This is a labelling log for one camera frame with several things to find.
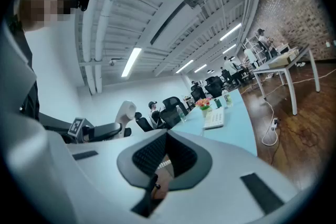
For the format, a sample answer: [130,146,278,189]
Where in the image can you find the white power cable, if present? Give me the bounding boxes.
[237,68,336,146]

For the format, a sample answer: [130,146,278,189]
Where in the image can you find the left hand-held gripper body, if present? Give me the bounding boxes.
[39,112,124,144]

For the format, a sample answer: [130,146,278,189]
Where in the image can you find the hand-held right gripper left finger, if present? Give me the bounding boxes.
[65,128,168,224]

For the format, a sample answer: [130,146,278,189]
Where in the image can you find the clear bottle green label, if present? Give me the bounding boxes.
[222,89,234,108]

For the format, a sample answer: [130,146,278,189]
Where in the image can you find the flat cardboard box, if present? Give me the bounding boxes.
[267,49,300,69]

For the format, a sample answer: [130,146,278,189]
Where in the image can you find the long ceiling light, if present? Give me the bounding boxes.
[219,23,242,42]
[175,59,194,74]
[121,47,142,78]

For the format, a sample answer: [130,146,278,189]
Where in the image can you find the white metal shelf rack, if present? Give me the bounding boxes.
[241,35,267,68]

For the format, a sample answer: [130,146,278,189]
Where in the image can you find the black mesh office chair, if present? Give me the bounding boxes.
[159,96,189,130]
[204,76,224,99]
[190,84,207,103]

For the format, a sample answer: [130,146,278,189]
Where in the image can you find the clear plastic water bottle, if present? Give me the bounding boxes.
[176,105,187,123]

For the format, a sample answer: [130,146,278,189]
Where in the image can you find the white metal-legged table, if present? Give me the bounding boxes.
[251,44,321,116]

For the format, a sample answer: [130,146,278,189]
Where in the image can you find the potted orange flowers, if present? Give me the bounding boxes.
[195,98,212,118]

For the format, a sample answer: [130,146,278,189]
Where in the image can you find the person's white shirt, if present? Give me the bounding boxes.
[24,12,92,137]

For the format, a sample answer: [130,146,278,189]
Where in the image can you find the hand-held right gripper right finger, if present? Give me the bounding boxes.
[157,129,300,224]

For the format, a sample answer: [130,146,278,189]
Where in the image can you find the thin black floor cable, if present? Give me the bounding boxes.
[269,123,320,166]

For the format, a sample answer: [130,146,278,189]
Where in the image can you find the white telephone base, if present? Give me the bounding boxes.
[203,106,226,130]

